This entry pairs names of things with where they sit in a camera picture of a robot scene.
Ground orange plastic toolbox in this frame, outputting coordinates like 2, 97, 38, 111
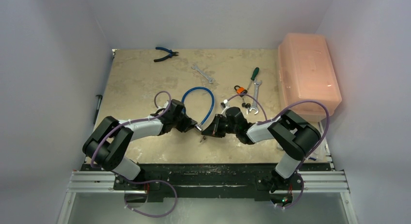
278, 33, 342, 122

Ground clear plastic bags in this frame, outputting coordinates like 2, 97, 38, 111
276, 142, 330, 162

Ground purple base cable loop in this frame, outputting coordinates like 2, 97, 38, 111
124, 179, 178, 219

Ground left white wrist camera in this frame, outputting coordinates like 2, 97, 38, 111
157, 100, 170, 112

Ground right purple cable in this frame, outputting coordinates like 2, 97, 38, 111
227, 93, 331, 172

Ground blue handled pliers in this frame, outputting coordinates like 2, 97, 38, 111
153, 47, 179, 63

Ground green handled screwdriver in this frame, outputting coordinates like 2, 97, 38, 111
247, 67, 260, 90

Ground large silver wrench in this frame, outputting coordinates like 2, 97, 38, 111
249, 81, 262, 115

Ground orange black padlock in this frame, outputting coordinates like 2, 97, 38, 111
234, 85, 248, 97

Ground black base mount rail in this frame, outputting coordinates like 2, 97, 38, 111
65, 163, 350, 204

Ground blue cable lock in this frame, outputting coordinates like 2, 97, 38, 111
181, 86, 216, 132

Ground black padlock keys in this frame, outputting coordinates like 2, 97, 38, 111
241, 99, 251, 114

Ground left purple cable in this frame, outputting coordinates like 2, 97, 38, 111
90, 91, 173, 169

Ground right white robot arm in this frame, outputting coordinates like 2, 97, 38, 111
201, 107, 321, 189

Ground small silver wrench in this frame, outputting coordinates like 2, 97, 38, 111
191, 64, 215, 84

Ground black handled tool at edge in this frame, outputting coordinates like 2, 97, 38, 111
93, 95, 103, 125

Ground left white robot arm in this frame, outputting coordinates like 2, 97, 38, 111
82, 99, 197, 190

